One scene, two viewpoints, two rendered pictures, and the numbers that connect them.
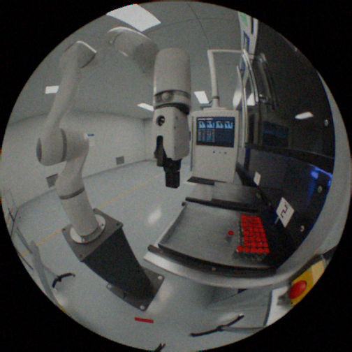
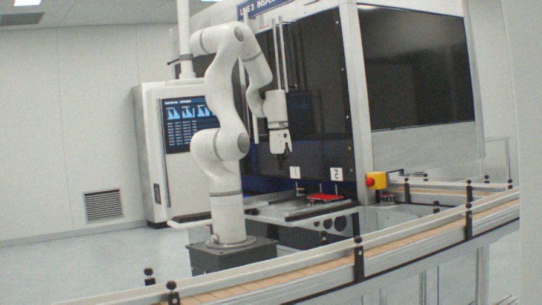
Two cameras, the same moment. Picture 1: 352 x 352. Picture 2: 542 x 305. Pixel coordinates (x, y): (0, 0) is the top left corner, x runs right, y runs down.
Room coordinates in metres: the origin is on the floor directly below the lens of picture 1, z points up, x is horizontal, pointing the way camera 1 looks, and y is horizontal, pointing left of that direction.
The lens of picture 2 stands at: (-0.99, 1.93, 1.28)
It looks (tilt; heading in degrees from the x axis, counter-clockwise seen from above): 3 degrees down; 303
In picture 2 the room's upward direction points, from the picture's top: 5 degrees counter-clockwise
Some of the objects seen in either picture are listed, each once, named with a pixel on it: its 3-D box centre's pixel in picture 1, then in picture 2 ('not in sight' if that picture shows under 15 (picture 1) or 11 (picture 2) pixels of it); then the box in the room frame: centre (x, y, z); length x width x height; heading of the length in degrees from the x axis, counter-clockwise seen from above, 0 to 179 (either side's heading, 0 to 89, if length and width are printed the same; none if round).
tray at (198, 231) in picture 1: (218, 232); (303, 207); (0.23, -0.15, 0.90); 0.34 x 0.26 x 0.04; 65
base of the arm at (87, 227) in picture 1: (79, 211); (228, 218); (0.23, 0.40, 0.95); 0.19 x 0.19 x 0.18
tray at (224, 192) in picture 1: (239, 195); (282, 198); (0.50, -0.40, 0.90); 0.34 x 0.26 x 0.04; 66
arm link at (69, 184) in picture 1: (70, 159); (215, 161); (0.26, 0.40, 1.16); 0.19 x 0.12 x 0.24; 0
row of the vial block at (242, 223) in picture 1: (243, 235); (319, 202); (0.20, -0.23, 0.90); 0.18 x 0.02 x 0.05; 155
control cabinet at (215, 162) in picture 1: (215, 144); (193, 146); (1.10, -0.43, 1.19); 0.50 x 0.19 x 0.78; 61
